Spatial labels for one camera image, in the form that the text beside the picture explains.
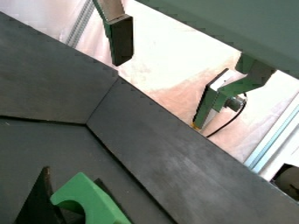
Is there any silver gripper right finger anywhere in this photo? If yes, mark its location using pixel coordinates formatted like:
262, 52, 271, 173
193, 53, 277, 129

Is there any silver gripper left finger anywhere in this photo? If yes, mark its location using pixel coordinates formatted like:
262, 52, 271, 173
92, 0, 135, 66

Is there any green arch block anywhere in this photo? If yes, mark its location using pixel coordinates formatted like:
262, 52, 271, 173
51, 172, 132, 224

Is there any dark curved fixture block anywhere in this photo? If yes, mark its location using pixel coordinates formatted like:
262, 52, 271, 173
14, 166, 118, 224

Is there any black cable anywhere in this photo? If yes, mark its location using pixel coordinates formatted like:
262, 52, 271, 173
205, 92, 249, 138

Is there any aluminium frame profile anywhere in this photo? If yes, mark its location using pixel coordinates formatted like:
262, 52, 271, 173
245, 94, 299, 173

